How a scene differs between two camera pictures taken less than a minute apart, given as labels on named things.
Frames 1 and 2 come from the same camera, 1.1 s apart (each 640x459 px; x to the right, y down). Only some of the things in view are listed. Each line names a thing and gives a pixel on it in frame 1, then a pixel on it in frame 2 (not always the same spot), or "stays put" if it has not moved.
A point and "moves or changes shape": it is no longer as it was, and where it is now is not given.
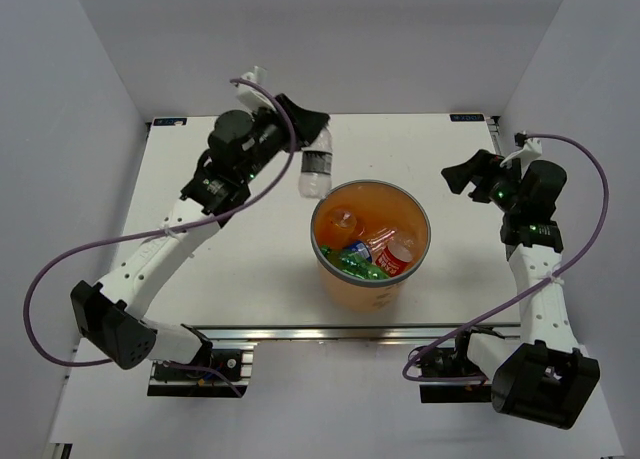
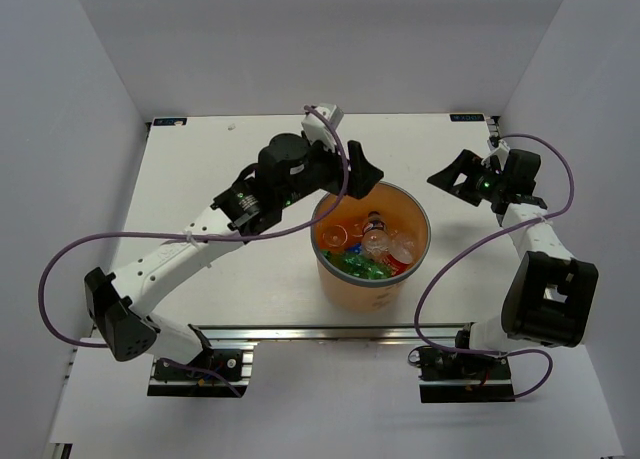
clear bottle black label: (315, 178) moves or changes shape
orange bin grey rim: (379, 283) stays put
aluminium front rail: (356, 332) stays put
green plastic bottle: (350, 264) stays put
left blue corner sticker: (169, 121) stays put
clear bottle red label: (389, 252) stays put
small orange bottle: (346, 219) to (336, 235)
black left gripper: (306, 123) to (362, 173)
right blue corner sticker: (466, 117) stays put
